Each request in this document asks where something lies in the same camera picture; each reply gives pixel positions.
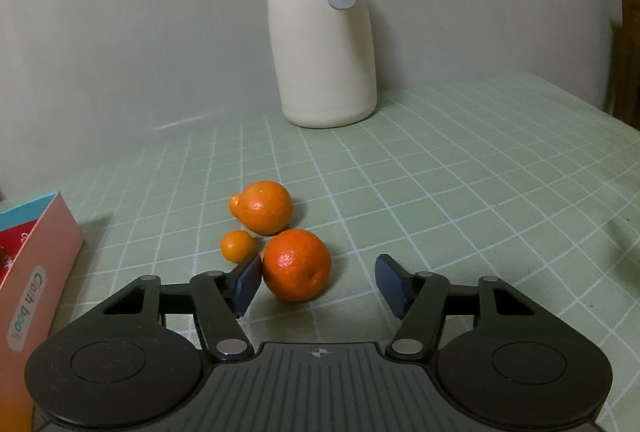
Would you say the small orange kumquat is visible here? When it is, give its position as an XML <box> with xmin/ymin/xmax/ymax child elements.
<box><xmin>220</xmin><ymin>230</ymin><xmax>256</xmax><ymax>263</ymax></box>

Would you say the round orange mandarin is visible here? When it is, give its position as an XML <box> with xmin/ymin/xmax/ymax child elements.
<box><xmin>262</xmin><ymin>229</ymin><xmax>332</xmax><ymax>303</ymax></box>

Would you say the orange mandarin with knob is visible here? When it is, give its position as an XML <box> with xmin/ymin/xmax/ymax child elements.
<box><xmin>228</xmin><ymin>181</ymin><xmax>293</xmax><ymax>236</ymax></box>

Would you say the green checked tablecloth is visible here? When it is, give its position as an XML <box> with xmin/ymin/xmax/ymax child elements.
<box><xmin>0</xmin><ymin>72</ymin><xmax>640</xmax><ymax>432</ymax></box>

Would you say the colourful cloth book box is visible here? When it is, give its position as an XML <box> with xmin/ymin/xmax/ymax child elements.
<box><xmin>1</xmin><ymin>192</ymin><xmax>84</xmax><ymax>431</ymax></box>

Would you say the carved wooden side table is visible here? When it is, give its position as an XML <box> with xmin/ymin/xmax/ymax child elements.
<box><xmin>613</xmin><ymin>0</ymin><xmax>640</xmax><ymax>129</ymax></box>

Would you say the white thermos jug grey lid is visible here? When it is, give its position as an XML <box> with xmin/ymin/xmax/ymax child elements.
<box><xmin>267</xmin><ymin>0</ymin><xmax>378</xmax><ymax>129</ymax></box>

